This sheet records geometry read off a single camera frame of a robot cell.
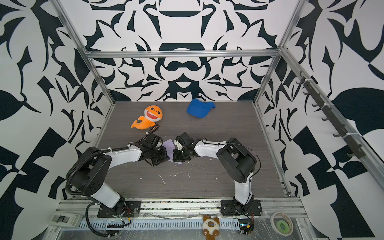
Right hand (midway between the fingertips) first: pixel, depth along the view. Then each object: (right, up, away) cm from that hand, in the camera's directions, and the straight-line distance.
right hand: (173, 158), depth 88 cm
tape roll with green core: (+53, -25, -18) cm, 61 cm away
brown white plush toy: (+19, -25, -21) cm, 38 cm away
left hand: (-1, +2, +2) cm, 3 cm away
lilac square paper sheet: (-3, +6, +9) cm, 11 cm away
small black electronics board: (+36, -27, -17) cm, 48 cm away
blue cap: (+16, +31, +26) cm, 43 cm away
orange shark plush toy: (-16, +26, +14) cm, 33 cm away
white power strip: (-47, -23, -18) cm, 55 cm away
